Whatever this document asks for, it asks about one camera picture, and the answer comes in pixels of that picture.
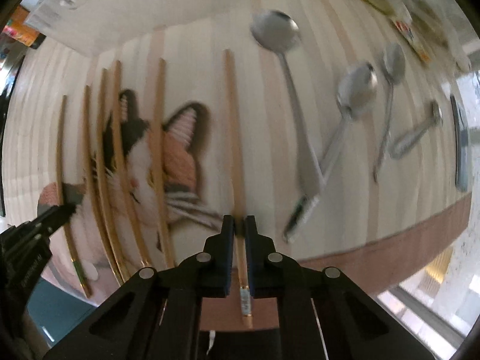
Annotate wooden chopstick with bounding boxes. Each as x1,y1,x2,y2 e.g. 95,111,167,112
222,49,253,330
95,67,133,277
81,85,124,285
112,59,152,267
55,95,91,298
152,58,175,269

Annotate small steel spoon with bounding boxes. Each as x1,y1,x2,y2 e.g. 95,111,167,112
389,100,443,159

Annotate blue cabinet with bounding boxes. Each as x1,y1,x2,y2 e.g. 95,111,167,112
27,280,95,347

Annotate striped cat placemat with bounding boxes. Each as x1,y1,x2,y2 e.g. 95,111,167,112
1,0,471,305

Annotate medium steel spoon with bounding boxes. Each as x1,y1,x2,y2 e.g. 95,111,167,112
282,62,377,243

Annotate colorful seasoning boxes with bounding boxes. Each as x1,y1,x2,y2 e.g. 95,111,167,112
2,5,46,50

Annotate large steel spoon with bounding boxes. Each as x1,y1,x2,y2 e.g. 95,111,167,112
250,10,322,199

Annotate blue smartphone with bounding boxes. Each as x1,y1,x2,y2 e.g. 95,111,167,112
450,94,471,193

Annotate slim steel spoon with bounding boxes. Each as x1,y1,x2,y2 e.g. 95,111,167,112
373,43,405,183

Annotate clear plastic organizer tray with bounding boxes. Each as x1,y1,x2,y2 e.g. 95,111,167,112
26,0,246,57

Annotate yellow yeast packet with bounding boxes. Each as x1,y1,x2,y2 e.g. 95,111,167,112
389,16,431,65

